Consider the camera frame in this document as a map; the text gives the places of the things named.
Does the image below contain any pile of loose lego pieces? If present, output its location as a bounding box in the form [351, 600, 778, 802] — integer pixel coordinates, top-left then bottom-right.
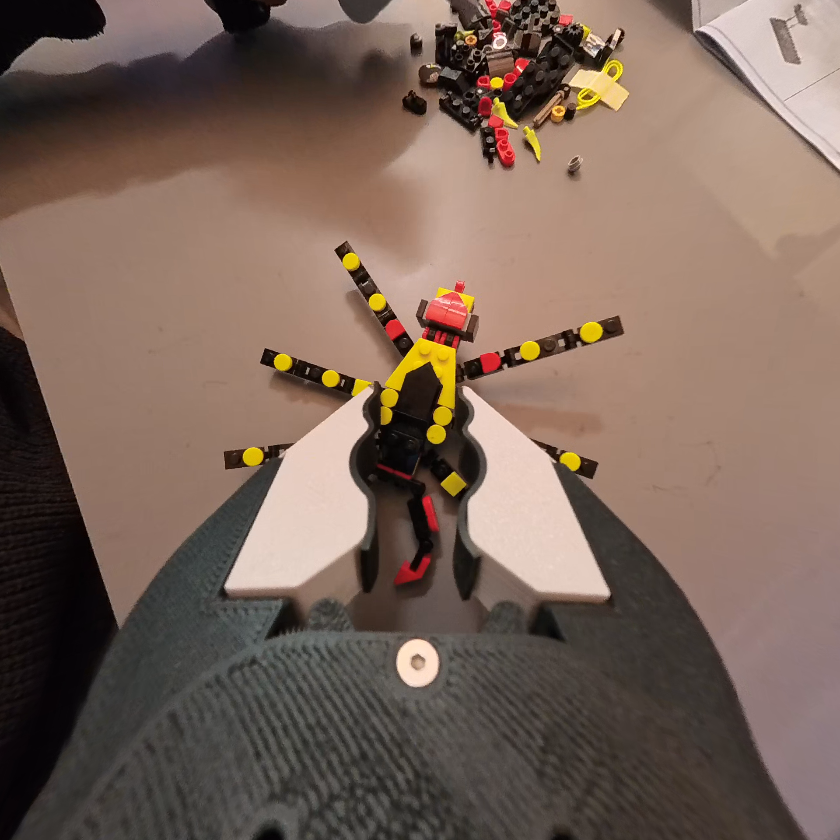
[434, 0, 631, 168]

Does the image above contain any person's black knit clothing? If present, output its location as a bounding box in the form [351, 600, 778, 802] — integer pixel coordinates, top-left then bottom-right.
[0, 328, 119, 788]

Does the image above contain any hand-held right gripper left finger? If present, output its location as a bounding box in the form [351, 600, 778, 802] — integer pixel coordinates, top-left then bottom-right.
[223, 384, 385, 599]

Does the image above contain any black yellow red lego model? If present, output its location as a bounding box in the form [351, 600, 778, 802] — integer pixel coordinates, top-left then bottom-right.
[224, 241, 623, 587]

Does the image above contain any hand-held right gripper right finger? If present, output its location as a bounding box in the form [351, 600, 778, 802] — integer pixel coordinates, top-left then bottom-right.
[453, 384, 613, 605]

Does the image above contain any instruction booklet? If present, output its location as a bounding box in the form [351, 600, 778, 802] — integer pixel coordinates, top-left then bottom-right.
[692, 0, 840, 172]

